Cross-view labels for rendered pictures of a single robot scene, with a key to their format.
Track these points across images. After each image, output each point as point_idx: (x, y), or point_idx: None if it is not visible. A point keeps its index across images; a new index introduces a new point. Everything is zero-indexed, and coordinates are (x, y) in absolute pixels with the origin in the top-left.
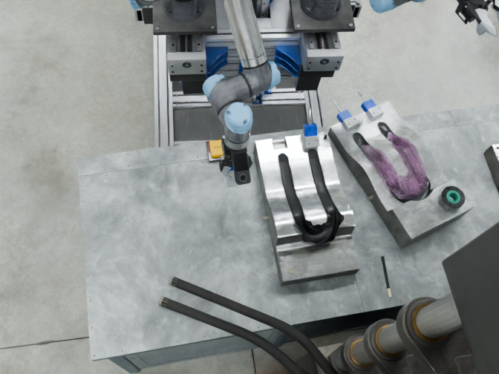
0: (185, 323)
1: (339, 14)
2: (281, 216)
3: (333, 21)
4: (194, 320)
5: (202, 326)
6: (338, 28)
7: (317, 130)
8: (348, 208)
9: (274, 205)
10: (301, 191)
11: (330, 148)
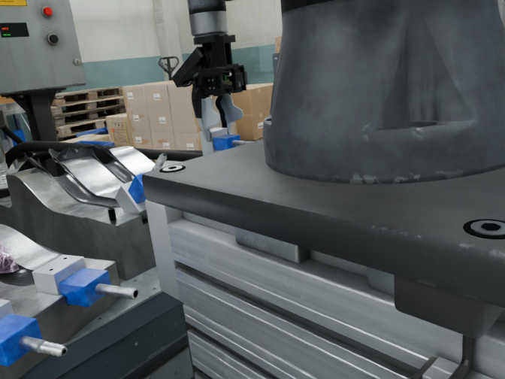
0: (178, 162)
1: (263, 164)
2: (125, 152)
3: (262, 150)
4: (173, 164)
5: (163, 165)
6: (214, 153)
7: (150, 289)
8: (22, 176)
9: (146, 163)
10: (116, 186)
11: (93, 217)
